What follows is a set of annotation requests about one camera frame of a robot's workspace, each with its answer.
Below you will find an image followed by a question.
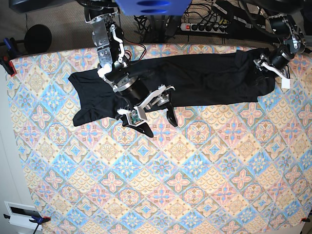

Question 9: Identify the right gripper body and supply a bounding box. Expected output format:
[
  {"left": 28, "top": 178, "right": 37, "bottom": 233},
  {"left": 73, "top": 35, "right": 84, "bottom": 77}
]
[{"left": 113, "top": 80, "right": 175, "bottom": 119}]

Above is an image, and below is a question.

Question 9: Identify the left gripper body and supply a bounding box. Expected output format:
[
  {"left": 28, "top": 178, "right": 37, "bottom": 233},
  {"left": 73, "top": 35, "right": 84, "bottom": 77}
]
[{"left": 253, "top": 52, "right": 290, "bottom": 83}]

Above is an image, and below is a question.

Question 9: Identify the black t-shirt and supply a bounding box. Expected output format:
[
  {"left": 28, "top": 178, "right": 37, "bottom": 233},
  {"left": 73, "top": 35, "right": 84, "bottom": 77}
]
[{"left": 69, "top": 48, "right": 275, "bottom": 126}]

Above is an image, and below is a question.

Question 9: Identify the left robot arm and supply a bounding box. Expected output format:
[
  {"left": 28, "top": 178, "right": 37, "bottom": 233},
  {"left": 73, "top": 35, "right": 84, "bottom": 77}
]
[{"left": 240, "top": 0, "right": 312, "bottom": 89}]

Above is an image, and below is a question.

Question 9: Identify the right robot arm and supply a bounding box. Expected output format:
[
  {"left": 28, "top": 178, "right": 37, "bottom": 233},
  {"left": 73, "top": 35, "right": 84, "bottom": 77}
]
[{"left": 69, "top": 0, "right": 178, "bottom": 137}]

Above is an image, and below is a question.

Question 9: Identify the white power strip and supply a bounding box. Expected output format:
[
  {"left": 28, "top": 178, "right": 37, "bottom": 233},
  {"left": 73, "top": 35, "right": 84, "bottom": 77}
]
[{"left": 180, "top": 23, "right": 227, "bottom": 34}]

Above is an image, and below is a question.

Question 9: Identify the patterned tablecloth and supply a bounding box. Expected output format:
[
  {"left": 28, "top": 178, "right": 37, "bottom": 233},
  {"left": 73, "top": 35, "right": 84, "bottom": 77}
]
[{"left": 6, "top": 49, "right": 312, "bottom": 234}]

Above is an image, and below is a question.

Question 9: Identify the black round stool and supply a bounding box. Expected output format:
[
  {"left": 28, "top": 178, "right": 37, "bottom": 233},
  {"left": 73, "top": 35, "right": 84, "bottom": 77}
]
[{"left": 24, "top": 24, "right": 52, "bottom": 54}]

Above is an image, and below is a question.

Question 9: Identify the blue orange clamp upper left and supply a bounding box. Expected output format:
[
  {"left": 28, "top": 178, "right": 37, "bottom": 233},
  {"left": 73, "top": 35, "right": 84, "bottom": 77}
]
[{"left": 0, "top": 38, "right": 17, "bottom": 77}]

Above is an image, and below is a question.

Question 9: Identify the blue orange clamp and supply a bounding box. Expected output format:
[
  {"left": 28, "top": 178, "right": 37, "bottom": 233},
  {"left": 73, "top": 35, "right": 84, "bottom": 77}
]
[
  {"left": 3, "top": 214, "right": 51, "bottom": 234},
  {"left": 0, "top": 38, "right": 17, "bottom": 77}
]

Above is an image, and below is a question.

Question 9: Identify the blue orange clamp lower left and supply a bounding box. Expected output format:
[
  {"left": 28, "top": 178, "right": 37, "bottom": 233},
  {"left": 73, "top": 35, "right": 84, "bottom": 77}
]
[{"left": 3, "top": 214, "right": 51, "bottom": 234}]

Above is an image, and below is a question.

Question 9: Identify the white floor vent box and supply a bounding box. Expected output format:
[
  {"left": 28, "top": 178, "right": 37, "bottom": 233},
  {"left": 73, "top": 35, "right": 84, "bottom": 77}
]
[{"left": 4, "top": 201, "right": 40, "bottom": 233}]

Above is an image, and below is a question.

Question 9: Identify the orange clamp lower right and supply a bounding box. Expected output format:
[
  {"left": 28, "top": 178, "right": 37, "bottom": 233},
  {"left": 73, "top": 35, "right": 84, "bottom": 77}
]
[{"left": 301, "top": 217, "right": 311, "bottom": 222}]

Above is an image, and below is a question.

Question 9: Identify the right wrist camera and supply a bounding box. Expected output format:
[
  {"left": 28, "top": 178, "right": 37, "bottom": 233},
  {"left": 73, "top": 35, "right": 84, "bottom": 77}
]
[{"left": 127, "top": 109, "right": 147, "bottom": 127}]

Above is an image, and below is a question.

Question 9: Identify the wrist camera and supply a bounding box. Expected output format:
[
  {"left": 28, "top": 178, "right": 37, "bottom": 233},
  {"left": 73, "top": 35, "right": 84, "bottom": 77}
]
[
  {"left": 127, "top": 109, "right": 147, "bottom": 127},
  {"left": 281, "top": 78, "right": 291, "bottom": 89}
]

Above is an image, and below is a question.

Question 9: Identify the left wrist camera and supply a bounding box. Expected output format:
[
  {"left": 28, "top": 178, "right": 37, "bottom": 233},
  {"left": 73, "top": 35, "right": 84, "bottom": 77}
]
[{"left": 281, "top": 78, "right": 291, "bottom": 89}]

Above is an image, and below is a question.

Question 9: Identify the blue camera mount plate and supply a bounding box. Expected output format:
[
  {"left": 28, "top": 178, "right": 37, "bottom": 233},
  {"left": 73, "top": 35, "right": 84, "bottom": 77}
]
[{"left": 115, "top": 0, "right": 191, "bottom": 16}]

